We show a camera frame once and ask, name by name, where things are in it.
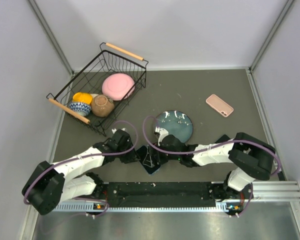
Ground blue patterned bowl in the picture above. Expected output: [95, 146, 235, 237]
[68, 102, 91, 117]

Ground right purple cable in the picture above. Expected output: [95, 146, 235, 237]
[142, 114, 282, 178]

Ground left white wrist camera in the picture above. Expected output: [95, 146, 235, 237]
[111, 127, 127, 134]

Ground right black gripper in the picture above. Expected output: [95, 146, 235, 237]
[143, 142, 181, 167]

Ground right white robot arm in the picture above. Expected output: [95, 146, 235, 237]
[138, 132, 280, 200]

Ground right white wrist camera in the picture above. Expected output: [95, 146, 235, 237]
[154, 126, 169, 146]

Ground pink plate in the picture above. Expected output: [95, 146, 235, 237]
[102, 73, 135, 101]

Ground blue phone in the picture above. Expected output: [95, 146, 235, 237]
[136, 145, 161, 175]

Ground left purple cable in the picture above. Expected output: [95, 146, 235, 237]
[23, 120, 140, 205]

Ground blue ceramic plate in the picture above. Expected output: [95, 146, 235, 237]
[153, 110, 194, 143]

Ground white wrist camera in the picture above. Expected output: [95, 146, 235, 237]
[154, 126, 169, 146]
[111, 127, 127, 134]

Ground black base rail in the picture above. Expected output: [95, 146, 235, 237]
[103, 182, 216, 208]

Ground black phone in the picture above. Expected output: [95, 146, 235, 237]
[215, 134, 231, 144]

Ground brown ceramic bowl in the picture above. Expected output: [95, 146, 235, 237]
[91, 94, 115, 118]

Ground pink phone case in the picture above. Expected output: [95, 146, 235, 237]
[205, 94, 234, 118]

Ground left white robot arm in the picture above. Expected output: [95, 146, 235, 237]
[21, 129, 140, 216]

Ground yellow bowl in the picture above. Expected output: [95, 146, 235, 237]
[72, 92, 93, 105]

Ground black wire basket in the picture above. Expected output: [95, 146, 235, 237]
[46, 42, 149, 136]

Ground purple cable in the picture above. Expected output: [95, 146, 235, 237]
[23, 120, 140, 205]
[142, 114, 282, 178]

